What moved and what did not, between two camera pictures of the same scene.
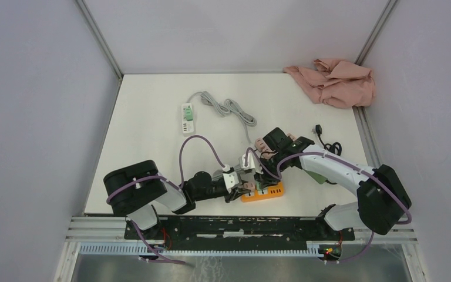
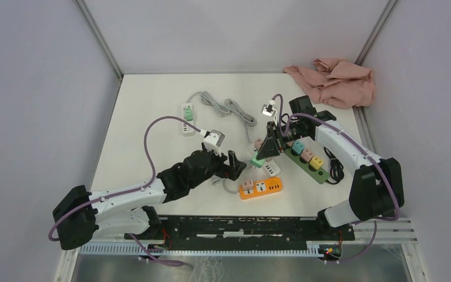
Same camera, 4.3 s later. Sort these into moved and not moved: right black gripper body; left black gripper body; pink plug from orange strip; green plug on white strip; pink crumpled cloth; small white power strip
Moved: left black gripper body; right black gripper body
Not moved: pink plug from orange strip; green plug on white strip; pink crumpled cloth; small white power strip
